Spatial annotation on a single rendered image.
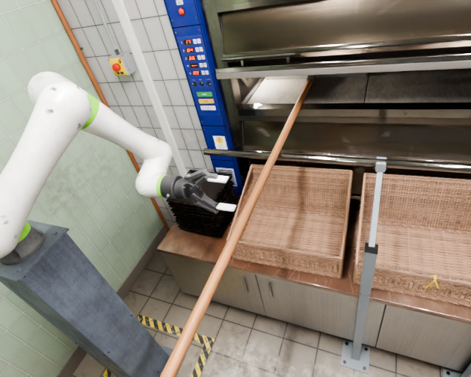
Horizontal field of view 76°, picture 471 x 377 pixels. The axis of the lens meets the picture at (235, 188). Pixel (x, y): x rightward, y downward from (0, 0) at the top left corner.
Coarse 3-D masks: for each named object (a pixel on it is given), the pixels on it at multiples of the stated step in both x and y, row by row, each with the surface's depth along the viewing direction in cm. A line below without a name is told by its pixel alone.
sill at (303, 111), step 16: (240, 112) 159; (256, 112) 155; (272, 112) 152; (288, 112) 149; (304, 112) 146; (320, 112) 143; (336, 112) 140; (352, 112) 137; (368, 112) 134; (384, 112) 132; (400, 112) 129; (416, 112) 127; (432, 112) 125; (448, 112) 122; (464, 112) 120
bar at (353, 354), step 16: (288, 160) 121; (304, 160) 118; (320, 160) 115; (336, 160) 113; (352, 160) 110; (368, 160) 108; (384, 160) 107; (400, 160) 105; (368, 256) 107; (368, 272) 113; (368, 288) 119; (368, 304) 127; (352, 352) 161; (368, 352) 166; (352, 368) 162; (368, 368) 161
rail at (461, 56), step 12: (348, 60) 112; (360, 60) 109; (372, 60) 107; (384, 60) 106; (396, 60) 105; (408, 60) 103; (420, 60) 102; (432, 60) 101; (444, 60) 99; (456, 60) 98; (216, 72) 133; (228, 72) 131
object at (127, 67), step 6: (114, 54) 161; (120, 54) 158; (126, 54) 158; (108, 60) 159; (114, 60) 158; (120, 60) 156; (126, 60) 158; (120, 66) 159; (126, 66) 159; (132, 66) 163; (114, 72) 163; (120, 72) 161; (126, 72) 160; (132, 72) 163
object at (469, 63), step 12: (336, 60) 129; (468, 60) 97; (240, 72) 129; (252, 72) 127; (264, 72) 125; (276, 72) 123; (288, 72) 121; (300, 72) 119; (312, 72) 117; (324, 72) 116; (336, 72) 114; (348, 72) 112; (360, 72) 111; (372, 72) 109
